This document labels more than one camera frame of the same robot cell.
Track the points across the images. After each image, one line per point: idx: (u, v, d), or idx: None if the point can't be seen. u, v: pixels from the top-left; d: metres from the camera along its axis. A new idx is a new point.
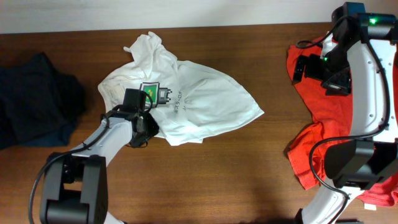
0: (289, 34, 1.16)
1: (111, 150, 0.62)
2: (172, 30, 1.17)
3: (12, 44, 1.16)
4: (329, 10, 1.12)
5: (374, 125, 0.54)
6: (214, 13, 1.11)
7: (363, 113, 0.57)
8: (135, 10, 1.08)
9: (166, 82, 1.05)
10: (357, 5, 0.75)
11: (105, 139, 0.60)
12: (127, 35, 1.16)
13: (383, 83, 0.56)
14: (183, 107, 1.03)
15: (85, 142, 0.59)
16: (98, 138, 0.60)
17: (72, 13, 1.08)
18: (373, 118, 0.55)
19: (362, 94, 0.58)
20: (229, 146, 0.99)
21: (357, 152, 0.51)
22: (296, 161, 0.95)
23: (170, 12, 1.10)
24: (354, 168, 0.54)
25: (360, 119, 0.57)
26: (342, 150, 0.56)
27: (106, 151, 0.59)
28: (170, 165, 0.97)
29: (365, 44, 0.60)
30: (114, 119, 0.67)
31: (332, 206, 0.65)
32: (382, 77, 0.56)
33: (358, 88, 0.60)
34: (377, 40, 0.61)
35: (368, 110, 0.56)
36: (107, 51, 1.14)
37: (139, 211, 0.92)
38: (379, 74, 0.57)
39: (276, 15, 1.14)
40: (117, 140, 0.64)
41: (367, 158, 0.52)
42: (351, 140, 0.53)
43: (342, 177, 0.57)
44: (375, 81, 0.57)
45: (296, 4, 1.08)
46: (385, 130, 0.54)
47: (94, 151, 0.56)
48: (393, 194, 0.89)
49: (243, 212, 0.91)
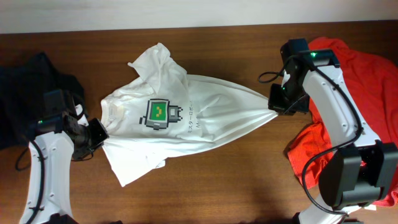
0: (289, 34, 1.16)
1: (61, 183, 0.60)
2: (172, 30, 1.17)
3: (11, 44, 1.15)
4: (329, 9, 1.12)
5: (346, 130, 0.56)
6: (213, 12, 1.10)
7: (336, 124, 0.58)
8: (134, 9, 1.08)
9: (175, 99, 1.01)
10: (300, 41, 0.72)
11: (51, 184, 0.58)
12: (127, 35, 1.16)
13: (346, 100, 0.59)
14: (195, 123, 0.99)
15: (30, 196, 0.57)
16: (43, 183, 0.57)
17: (72, 14, 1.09)
18: (348, 132, 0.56)
19: (332, 115, 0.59)
20: (222, 160, 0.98)
21: (345, 162, 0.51)
22: (296, 161, 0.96)
23: (171, 12, 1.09)
24: (351, 179, 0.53)
25: (336, 130, 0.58)
26: (333, 170, 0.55)
27: (60, 193, 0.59)
28: (170, 165, 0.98)
29: (314, 71, 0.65)
30: (42, 142, 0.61)
31: (329, 221, 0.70)
32: (339, 93, 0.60)
33: (325, 111, 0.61)
34: (324, 68, 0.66)
35: (341, 121, 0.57)
36: (107, 51, 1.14)
37: (139, 211, 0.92)
38: (336, 91, 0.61)
39: (277, 14, 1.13)
40: (64, 167, 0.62)
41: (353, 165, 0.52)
42: (336, 153, 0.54)
43: (342, 196, 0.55)
44: (334, 96, 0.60)
45: (296, 3, 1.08)
46: (362, 134, 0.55)
47: (48, 208, 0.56)
48: (393, 194, 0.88)
49: (243, 213, 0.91)
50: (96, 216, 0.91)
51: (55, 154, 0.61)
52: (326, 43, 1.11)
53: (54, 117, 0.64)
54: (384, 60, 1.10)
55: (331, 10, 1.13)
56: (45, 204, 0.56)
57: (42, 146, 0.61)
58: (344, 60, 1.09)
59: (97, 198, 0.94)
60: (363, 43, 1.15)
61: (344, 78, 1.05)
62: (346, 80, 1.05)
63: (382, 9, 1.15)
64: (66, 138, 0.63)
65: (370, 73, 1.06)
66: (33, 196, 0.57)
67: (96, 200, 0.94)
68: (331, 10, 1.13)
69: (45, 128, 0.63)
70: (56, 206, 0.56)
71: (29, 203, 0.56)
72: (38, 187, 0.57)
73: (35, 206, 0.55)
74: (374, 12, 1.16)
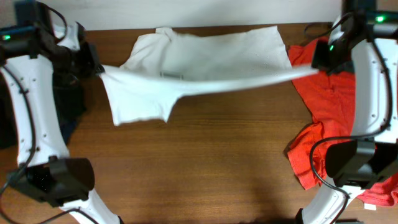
0: (288, 34, 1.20)
1: (53, 126, 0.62)
2: (178, 29, 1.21)
3: None
4: (327, 8, 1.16)
5: (380, 77, 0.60)
6: (210, 13, 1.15)
7: (365, 113, 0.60)
8: (140, 9, 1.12)
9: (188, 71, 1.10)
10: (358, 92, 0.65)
11: (42, 125, 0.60)
12: (129, 35, 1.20)
13: (387, 82, 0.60)
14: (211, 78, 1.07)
15: (22, 134, 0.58)
16: (33, 120, 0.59)
17: (71, 14, 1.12)
18: (395, 56, 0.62)
19: (365, 101, 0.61)
20: (223, 158, 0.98)
21: (359, 151, 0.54)
22: (296, 161, 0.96)
23: (173, 12, 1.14)
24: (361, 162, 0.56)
25: (365, 74, 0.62)
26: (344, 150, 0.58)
27: (53, 134, 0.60)
28: (171, 166, 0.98)
29: (383, 73, 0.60)
30: (17, 71, 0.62)
31: (331, 205, 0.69)
32: (386, 77, 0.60)
33: (362, 81, 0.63)
34: (382, 40, 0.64)
35: (370, 109, 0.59)
36: (108, 51, 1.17)
37: (140, 211, 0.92)
38: (383, 74, 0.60)
39: (273, 17, 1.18)
40: (48, 112, 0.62)
41: (380, 123, 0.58)
42: (352, 144, 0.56)
43: (344, 173, 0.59)
44: (379, 78, 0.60)
45: (296, 4, 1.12)
46: (387, 130, 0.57)
47: (43, 146, 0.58)
48: (393, 194, 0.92)
49: (243, 212, 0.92)
50: None
51: (36, 84, 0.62)
52: None
53: (23, 30, 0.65)
54: None
55: (328, 10, 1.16)
56: (40, 144, 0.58)
57: (19, 76, 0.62)
58: None
59: None
60: None
61: (344, 76, 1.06)
62: (346, 79, 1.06)
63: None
64: (43, 65, 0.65)
65: None
66: (54, 168, 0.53)
67: None
68: (328, 10, 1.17)
69: (14, 42, 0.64)
70: (55, 150, 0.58)
71: (27, 149, 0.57)
72: (30, 127, 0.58)
73: (32, 147, 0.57)
74: None
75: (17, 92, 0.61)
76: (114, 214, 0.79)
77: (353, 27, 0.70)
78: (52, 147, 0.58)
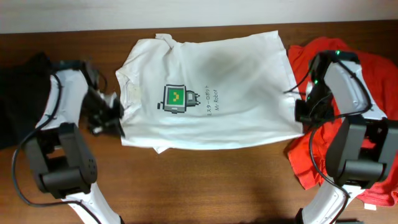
0: (288, 34, 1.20)
1: (74, 109, 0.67)
2: (178, 30, 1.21)
3: (13, 45, 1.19)
4: (325, 9, 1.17)
5: (352, 81, 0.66)
6: (210, 14, 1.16)
7: (348, 104, 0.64)
8: (140, 9, 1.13)
9: (189, 82, 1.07)
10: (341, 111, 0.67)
11: (65, 102, 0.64)
12: (129, 35, 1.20)
13: (359, 84, 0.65)
14: (212, 91, 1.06)
15: (47, 107, 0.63)
16: (60, 101, 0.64)
17: (71, 13, 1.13)
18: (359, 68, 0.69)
19: (346, 101, 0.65)
20: (223, 158, 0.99)
21: (350, 127, 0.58)
22: (296, 161, 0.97)
23: (172, 12, 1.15)
24: (354, 143, 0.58)
25: (341, 86, 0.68)
26: (340, 137, 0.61)
27: (71, 112, 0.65)
28: (171, 165, 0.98)
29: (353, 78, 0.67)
30: (62, 76, 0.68)
31: (332, 204, 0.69)
32: (356, 80, 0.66)
33: (339, 93, 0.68)
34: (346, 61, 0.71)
35: (352, 98, 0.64)
36: (107, 51, 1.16)
37: (139, 211, 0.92)
38: (353, 79, 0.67)
39: (273, 16, 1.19)
40: (73, 100, 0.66)
41: (365, 105, 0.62)
42: (343, 123, 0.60)
43: (344, 168, 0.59)
44: (352, 83, 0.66)
45: (294, 4, 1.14)
46: (370, 110, 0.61)
47: (60, 117, 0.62)
48: (393, 194, 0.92)
49: (243, 212, 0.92)
50: None
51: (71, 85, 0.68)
52: (326, 43, 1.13)
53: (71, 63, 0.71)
54: (385, 61, 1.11)
55: (325, 10, 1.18)
56: (58, 114, 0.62)
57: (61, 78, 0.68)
58: None
59: None
60: (360, 43, 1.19)
61: None
62: None
63: (375, 10, 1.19)
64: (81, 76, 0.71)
65: (369, 73, 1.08)
66: (62, 131, 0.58)
67: None
68: (326, 11, 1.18)
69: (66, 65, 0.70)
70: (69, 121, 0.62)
71: (46, 113, 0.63)
72: (54, 104, 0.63)
73: (50, 115, 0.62)
74: (369, 14, 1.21)
75: (55, 86, 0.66)
76: (114, 214, 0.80)
77: (320, 64, 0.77)
78: (68, 119, 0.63)
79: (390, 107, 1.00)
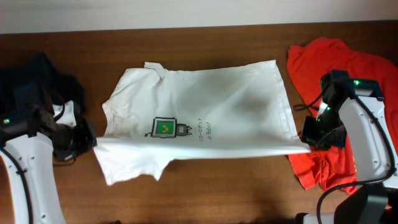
0: (288, 34, 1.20)
1: (51, 195, 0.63)
2: (178, 30, 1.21)
3: (13, 45, 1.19)
4: (326, 9, 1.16)
5: (371, 127, 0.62)
6: (211, 14, 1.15)
7: (366, 160, 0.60)
8: (140, 10, 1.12)
9: (179, 114, 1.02)
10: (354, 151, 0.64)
11: (37, 200, 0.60)
12: (129, 35, 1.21)
13: (380, 133, 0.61)
14: (205, 124, 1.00)
15: (17, 215, 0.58)
16: (29, 193, 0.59)
17: (71, 14, 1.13)
18: (380, 109, 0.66)
19: (363, 150, 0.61)
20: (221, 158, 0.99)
21: (370, 201, 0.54)
22: (296, 162, 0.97)
23: (172, 13, 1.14)
24: (372, 216, 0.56)
25: (356, 127, 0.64)
26: (354, 203, 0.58)
27: (48, 208, 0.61)
28: (170, 166, 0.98)
29: (374, 124, 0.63)
30: (16, 152, 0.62)
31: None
32: (377, 127, 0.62)
33: (356, 140, 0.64)
34: (364, 97, 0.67)
35: (372, 157, 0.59)
36: (108, 51, 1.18)
37: (139, 211, 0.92)
38: (374, 125, 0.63)
39: (274, 16, 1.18)
40: (46, 183, 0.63)
41: (387, 166, 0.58)
42: (361, 191, 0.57)
43: None
44: (372, 130, 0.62)
45: (296, 4, 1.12)
46: (393, 175, 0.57)
47: None
48: None
49: (243, 213, 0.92)
50: (96, 216, 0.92)
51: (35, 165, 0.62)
52: (326, 43, 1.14)
53: (25, 112, 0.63)
54: (386, 61, 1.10)
55: (326, 10, 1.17)
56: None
57: (18, 156, 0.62)
58: (344, 61, 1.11)
59: (97, 198, 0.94)
60: (360, 43, 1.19)
61: None
62: None
63: (378, 10, 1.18)
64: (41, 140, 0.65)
65: (369, 72, 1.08)
66: None
67: (96, 200, 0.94)
68: (328, 11, 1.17)
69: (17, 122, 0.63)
70: None
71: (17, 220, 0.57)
72: (24, 200, 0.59)
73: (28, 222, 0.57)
74: (372, 14, 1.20)
75: (14, 173, 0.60)
76: None
77: (337, 94, 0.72)
78: None
79: (391, 107, 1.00)
